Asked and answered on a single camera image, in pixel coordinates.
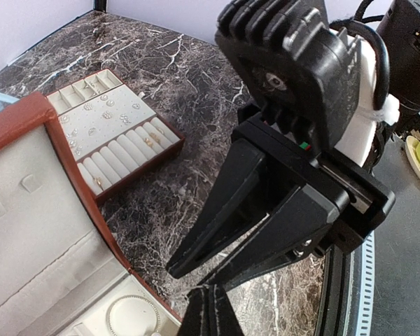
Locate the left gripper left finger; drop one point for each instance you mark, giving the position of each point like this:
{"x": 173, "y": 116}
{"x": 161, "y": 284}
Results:
{"x": 197, "y": 318}

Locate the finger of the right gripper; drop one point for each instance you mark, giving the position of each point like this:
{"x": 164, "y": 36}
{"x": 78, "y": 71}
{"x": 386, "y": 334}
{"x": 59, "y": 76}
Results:
{"x": 290, "y": 234}
{"x": 235, "y": 204}

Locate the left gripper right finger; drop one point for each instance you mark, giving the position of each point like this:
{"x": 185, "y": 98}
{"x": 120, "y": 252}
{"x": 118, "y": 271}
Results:
{"x": 222, "y": 318}

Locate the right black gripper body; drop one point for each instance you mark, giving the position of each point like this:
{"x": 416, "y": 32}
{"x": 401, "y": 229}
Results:
{"x": 363, "y": 201}

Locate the rose gold hoop earring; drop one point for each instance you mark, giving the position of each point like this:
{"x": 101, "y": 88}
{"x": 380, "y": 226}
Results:
{"x": 153, "y": 140}

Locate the brown jewelry tray cream lining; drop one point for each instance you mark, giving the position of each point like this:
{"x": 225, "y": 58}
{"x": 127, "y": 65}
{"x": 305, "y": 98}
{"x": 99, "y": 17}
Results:
{"x": 105, "y": 123}

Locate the brown jewelry box cream lining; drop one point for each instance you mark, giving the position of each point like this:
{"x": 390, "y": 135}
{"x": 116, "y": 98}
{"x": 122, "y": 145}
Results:
{"x": 61, "y": 270}

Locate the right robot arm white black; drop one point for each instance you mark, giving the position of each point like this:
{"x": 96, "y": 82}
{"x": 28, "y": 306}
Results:
{"x": 406, "y": 52}

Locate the black front table rail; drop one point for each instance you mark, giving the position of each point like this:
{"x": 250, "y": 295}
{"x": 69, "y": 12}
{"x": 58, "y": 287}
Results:
{"x": 332, "y": 311}

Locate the white slotted cable duct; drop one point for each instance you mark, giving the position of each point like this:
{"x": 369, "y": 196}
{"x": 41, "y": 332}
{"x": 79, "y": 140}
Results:
{"x": 367, "y": 286}

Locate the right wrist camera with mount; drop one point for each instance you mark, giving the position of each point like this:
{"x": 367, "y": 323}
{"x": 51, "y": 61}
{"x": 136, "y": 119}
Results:
{"x": 323, "y": 84}

